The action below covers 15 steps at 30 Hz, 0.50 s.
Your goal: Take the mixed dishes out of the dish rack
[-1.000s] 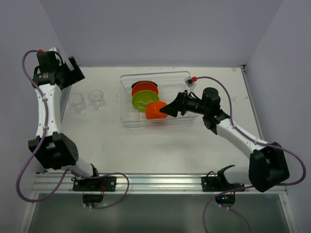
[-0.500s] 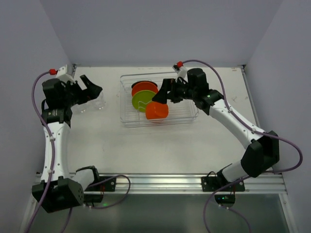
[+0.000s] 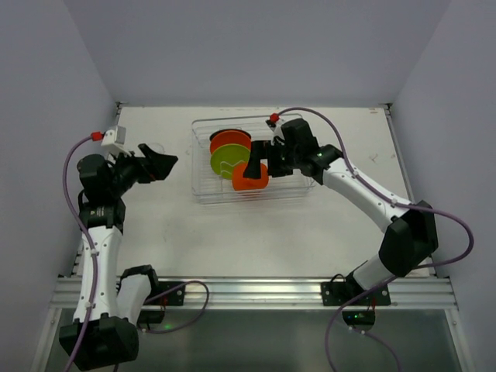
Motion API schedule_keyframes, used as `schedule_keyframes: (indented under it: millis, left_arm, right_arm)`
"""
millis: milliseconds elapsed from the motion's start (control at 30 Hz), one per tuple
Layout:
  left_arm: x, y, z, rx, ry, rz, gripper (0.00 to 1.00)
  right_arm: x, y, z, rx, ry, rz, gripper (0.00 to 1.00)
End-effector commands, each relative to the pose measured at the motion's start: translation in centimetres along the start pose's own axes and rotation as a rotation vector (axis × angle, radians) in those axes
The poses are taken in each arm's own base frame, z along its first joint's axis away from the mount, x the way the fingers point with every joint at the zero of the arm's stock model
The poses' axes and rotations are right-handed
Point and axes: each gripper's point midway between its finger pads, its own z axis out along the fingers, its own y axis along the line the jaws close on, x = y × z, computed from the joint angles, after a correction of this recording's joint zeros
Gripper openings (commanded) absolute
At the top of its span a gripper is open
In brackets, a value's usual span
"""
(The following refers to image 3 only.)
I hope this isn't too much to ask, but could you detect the orange plate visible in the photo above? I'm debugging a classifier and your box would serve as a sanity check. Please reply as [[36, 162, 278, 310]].
[[209, 133, 252, 153]]

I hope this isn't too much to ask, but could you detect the green plate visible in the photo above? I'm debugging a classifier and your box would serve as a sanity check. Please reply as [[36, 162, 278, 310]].
[[210, 144, 250, 180]]

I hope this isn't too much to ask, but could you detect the black plate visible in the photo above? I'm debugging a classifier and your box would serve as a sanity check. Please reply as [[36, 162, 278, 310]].
[[209, 129, 252, 141]]

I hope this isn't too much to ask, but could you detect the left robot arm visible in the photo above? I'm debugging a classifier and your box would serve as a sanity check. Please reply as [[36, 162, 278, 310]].
[[59, 143, 178, 371]]

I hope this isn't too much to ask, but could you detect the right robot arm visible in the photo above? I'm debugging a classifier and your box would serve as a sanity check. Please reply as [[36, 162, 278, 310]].
[[243, 116, 439, 302]]

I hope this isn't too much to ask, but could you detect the clear plastic rack tray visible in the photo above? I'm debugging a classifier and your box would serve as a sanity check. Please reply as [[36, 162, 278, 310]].
[[191, 115, 315, 204]]

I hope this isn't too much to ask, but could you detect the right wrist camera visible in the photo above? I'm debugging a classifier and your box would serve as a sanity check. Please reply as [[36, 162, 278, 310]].
[[266, 119, 285, 141]]

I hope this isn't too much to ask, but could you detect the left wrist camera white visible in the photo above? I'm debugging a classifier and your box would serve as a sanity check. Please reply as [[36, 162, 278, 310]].
[[101, 126, 126, 155]]

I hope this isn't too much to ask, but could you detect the white wire dish rack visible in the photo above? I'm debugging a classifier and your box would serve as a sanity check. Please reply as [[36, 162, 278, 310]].
[[191, 115, 315, 204]]

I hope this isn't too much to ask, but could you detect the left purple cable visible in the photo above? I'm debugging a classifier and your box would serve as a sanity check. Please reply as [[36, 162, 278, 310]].
[[61, 131, 106, 372]]

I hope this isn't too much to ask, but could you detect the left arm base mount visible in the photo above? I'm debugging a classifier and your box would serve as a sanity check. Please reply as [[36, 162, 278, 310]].
[[136, 281, 186, 331]]

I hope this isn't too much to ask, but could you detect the aluminium frame rail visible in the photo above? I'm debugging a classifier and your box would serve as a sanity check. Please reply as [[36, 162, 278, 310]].
[[50, 276, 458, 311]]

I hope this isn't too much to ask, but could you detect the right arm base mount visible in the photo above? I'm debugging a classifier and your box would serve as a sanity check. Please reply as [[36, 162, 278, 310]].
[[320, 274, 391, 331]]

